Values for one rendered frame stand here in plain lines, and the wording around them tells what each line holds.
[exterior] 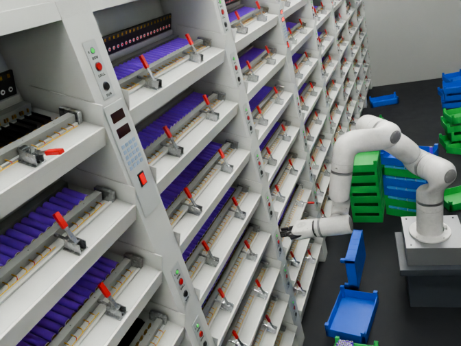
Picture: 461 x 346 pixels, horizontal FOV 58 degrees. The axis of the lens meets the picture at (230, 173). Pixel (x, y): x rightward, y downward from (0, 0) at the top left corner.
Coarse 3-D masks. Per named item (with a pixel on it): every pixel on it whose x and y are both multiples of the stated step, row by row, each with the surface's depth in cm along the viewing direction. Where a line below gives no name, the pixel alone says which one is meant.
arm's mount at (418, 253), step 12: (408, 216) 221; (444, 216) 214; (456, 216) 212; (408, 228) 212; (456, 228) 204; (408, 240) 204; (456, 240) 197; (408, 252) 200; (420, 252) 198; (432, 252) 197; (444, 252) 195; (456, 252) 193; (408, 264) 203; (420, 264) 202; (432, 264) 200; (444, 264) 198; (456, 264) 196
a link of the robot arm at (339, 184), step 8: (336, 176) 171; (344, 176) 170; (336, 184) 172; (344, 184) 171; (336, 192) 173; (344, 192) 173; (336, 200) 175; (344, 200) 175; (336, 208) 188; (344, 208) 186
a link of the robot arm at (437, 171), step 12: (432, 156) 187; (420, 168) 188; (432, 168) 182; (444, 168) 179; (432, 180) 183; (444, 180) 180; (420, 192) 194; (432, 192) 188; (420, 204) 196; (432, 204) 192
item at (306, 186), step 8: (296, 184) 241; (304, 184) 242; (312, 184) 240; (304, 192) 239; (304, 200) 232; (288, 208) 225; (296, 208) 225; (304, 208) 226; (296, 216) 219; (280, 224) 212; (288, 224) 213; (288, 240) 203; (288, 248) 198
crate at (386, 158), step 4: (436, 144) 265; (424, 148) 273; (428, 148) 271; (436, 148) 266; (384, 152) 278; (436, 152) 265; (384, 156) 278; (388, 156) 283; (392, 156) 282; (384, 160) 273; (388, 160) 271; (392, 160) 269; (396, 160) 268; (384, 164) 275; (388, 164) 273; (392, 164) 271; (396, 164) 269; (400, 164) 267
